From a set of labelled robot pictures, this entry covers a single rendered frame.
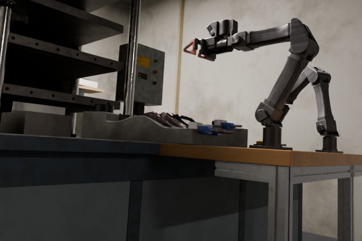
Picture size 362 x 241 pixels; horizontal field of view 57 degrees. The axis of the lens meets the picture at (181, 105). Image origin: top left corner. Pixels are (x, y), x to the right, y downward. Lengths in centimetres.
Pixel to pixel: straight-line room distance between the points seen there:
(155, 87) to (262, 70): 138
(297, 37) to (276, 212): 57
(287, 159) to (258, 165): 9
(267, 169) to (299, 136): 228
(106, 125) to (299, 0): 254
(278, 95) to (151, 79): 133
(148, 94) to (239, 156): 150
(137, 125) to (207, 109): 249
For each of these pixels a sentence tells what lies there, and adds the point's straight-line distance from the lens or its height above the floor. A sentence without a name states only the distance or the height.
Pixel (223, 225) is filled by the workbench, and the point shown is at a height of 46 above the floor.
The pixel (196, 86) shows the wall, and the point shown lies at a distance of 386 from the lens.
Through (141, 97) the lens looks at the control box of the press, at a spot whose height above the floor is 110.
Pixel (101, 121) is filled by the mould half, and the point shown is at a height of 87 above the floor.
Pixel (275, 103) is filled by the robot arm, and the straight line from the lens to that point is 117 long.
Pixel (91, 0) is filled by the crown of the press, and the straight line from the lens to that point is 263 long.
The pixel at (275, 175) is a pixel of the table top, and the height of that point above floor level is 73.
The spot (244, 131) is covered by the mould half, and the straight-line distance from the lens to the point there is 163.
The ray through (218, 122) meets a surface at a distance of 149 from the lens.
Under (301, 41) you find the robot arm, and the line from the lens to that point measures 116.
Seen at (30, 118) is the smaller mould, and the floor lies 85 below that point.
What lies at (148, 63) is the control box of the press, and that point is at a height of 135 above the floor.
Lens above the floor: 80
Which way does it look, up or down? 7 degrees up
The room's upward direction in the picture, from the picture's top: 3 degrees clockwise
